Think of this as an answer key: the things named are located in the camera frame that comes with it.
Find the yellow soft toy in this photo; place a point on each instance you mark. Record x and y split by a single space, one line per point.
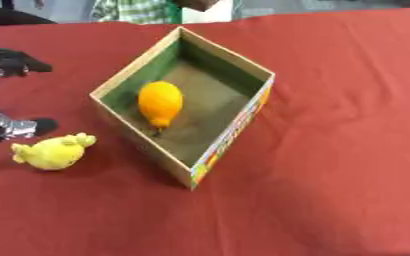
54 152

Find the open cardboard box green inside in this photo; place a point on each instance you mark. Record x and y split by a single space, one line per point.
214 110

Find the orange toy pear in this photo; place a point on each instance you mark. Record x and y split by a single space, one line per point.
160 103

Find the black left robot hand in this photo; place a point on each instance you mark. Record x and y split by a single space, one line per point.
9 62

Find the dark object beyond table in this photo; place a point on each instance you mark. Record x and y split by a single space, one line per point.
10 17

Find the person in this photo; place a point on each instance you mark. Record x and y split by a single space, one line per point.
135 10

